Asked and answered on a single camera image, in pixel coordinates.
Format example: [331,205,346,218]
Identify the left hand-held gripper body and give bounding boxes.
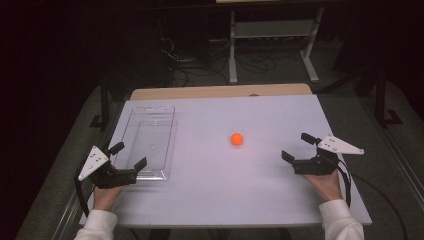
[77,145,138,190]

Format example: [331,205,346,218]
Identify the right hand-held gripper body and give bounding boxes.
[292,134,365,176]

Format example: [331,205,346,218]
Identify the clear plastic tray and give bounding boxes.
[113,105,178,182]

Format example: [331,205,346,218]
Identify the orange ball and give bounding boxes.
[230,132,244,147]

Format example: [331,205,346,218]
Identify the person's left hand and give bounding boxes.
[92,184,124,212]

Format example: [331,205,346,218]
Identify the person's right hand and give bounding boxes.
[303,172,344,204]

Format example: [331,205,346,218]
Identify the black metal stand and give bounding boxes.
[89,75,112,132]
[373,66,403,128]

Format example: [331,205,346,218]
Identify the wooden table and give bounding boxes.
[129,83,313,101]

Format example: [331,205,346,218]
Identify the left hand-held gripper black cable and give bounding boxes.
[73,163,91,218]

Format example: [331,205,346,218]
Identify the hand-held gripper black cable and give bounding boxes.
[73,163,91,218]
[336,159,409,240]

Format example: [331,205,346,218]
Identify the right hand-held gripper black cable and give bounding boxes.
[336,159,409,240]

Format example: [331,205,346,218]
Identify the tangle of black floor cables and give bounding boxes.
[159,35,278,88]

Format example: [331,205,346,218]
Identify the white metal desk frame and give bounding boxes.
[215,0,334,84]

